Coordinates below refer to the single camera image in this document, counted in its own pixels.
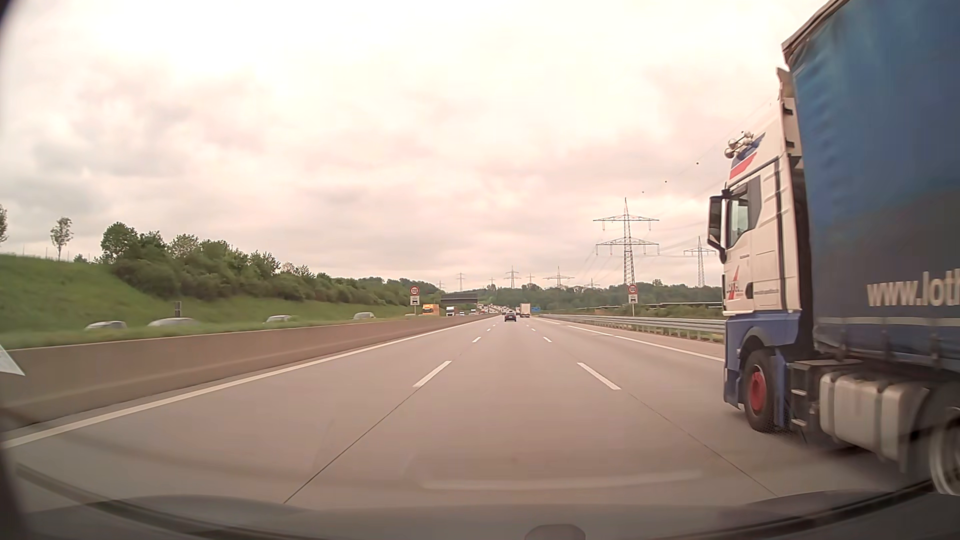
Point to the metal guard rail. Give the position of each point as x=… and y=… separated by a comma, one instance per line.
x=652, y=322

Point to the large electricity pylon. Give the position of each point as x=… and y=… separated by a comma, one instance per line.
x=626, y=240

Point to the white and blue lorry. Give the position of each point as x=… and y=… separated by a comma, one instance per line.
x=847, y=247

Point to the road markings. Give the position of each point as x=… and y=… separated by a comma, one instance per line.
x=433, y=373

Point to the grass bank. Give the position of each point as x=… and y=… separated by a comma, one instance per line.
x=60, y=296

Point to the queue of vehicles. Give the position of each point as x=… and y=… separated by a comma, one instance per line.
x=487, y=309

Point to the slender tree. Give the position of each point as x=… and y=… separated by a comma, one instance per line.
x=61, y=234

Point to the car's own bonnet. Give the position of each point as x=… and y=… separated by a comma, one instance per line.
x=480, y=521

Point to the wood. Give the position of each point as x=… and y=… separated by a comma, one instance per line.
x=600, y=296

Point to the row of trees and bushes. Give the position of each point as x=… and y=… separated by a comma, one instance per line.
x=225, y=270

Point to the grey asphalt road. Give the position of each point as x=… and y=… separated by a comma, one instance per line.
x=495, y=405

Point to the round speed limit sign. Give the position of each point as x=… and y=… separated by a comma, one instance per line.
x=414, y=295
x=632, y=292

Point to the concrete median barrier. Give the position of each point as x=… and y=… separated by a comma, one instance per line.
x=195, y=356

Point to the bridge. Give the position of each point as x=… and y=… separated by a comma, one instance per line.
x=459, y=301

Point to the yellow lorry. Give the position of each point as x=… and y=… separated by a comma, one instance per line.
x=430, y=308

